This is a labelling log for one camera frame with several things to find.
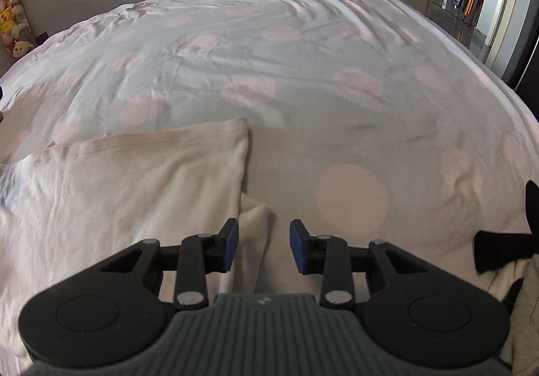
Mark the orange chair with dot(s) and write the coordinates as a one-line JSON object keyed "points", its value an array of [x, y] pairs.
{"points": [[473, 1]]}

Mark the pink polka dot bed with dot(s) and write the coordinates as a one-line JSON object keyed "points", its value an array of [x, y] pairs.
{"points": [[337, 85]]}

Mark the column of plush toys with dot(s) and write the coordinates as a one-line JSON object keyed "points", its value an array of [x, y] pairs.
{"points": [[12, 18]]}

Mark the white door frame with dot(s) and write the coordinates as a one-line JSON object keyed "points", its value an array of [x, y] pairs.
{"points": [[501, 1]]}

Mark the cream garment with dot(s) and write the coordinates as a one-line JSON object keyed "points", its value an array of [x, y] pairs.
{"points": [[126, 191]]}

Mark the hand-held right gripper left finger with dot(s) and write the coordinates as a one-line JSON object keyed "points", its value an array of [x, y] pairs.
{"points": [[230, 243]]}

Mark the black garment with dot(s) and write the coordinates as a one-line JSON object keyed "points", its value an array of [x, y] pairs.
{"points": [[501, 247]]}

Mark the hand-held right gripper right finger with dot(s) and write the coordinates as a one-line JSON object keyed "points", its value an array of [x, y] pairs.
{"points": [[297, 249]]}

